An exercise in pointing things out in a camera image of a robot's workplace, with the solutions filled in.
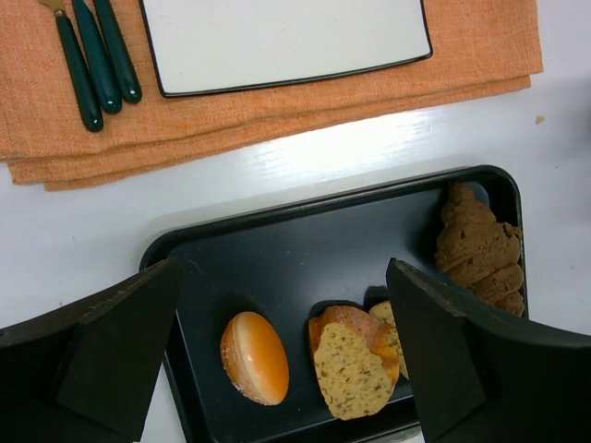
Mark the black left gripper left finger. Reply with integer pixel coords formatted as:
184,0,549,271
1,260,183,442

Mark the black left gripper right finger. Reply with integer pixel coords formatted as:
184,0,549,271
387,259,590,442

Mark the seeded bread slice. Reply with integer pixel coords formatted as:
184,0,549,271
308,305,400,421
368,301,409,379

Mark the brown chocolate croissant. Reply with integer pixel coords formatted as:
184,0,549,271
434,183,525,317

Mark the glossy orange bun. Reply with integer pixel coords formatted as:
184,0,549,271
220,311,289,406

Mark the black baking tray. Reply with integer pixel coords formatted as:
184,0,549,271
140,165,523,442

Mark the orange woven placemat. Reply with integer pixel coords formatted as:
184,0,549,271
1,1,543,191

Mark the white square plate black rim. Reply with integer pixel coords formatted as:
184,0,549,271
140,0,433,97

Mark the green handled gold fork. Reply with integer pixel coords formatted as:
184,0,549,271
38,0,103,133

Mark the green handled gold spoon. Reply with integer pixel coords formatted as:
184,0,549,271
72,0,123,114

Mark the green handled gold knife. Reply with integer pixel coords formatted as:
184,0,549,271
93,0,142,104

